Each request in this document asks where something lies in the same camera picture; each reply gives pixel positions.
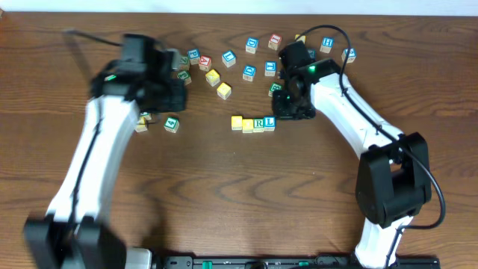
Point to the blue D block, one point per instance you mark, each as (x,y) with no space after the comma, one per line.
(248,73)

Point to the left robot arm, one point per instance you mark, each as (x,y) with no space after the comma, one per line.
(74,232)

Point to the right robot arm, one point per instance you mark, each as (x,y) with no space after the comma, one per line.
(392,185)

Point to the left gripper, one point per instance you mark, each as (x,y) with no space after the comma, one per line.
(173,96)

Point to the yellow K block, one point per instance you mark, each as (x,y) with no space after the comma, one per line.
(212,77)

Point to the blue 2 block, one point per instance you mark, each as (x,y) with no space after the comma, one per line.
(348,55)

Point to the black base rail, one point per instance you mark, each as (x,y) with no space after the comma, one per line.
(291,262)

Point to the blue P block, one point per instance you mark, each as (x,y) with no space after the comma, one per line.
(194,56)

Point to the yellow C block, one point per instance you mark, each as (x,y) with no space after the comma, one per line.
(236,122)

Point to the blue H block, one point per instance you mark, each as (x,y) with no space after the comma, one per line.
(326,45)

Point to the yellow block top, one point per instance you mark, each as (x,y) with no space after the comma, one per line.
(299,37)

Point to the red A block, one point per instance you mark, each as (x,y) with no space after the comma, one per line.
(205,63)

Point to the red I block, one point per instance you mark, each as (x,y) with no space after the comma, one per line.
(274,42)

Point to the green B block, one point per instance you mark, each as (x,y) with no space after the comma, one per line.
(274,86)

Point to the green 4 block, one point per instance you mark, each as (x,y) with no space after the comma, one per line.
(172,124)

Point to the green Z block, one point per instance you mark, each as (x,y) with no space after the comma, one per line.
(184,63)

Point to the yellow O block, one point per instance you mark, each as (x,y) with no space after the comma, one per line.
(247,125)

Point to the green J block left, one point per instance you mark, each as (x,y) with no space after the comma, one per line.
(184,75)

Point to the yellow S block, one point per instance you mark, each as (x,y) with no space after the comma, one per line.
(224,91)

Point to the blue I block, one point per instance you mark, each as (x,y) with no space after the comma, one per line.
(270,68)

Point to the green R block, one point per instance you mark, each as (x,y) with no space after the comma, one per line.
(258,125)

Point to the green V block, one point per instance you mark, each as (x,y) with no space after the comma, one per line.
(146,116)

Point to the yellow block lower left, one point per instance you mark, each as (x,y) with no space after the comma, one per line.
(141,125)

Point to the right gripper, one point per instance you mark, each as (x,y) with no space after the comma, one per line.
(290,108)

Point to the blue l block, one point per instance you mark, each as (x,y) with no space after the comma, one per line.
(229,58)
(269,124)

